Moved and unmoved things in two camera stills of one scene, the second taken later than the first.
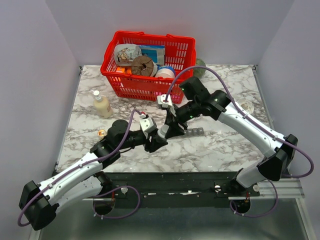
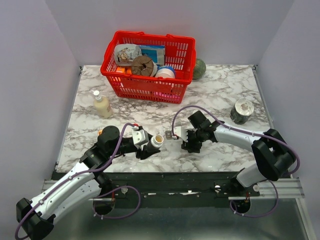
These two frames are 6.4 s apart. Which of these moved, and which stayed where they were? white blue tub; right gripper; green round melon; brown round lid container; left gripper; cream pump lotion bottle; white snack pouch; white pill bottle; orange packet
Moved: right gripper; left gripper; white pill bottle
Stayed: white snack pouch; cream pump lotion bottle; brown round lid container; green round melon; orange packet; white blue tub
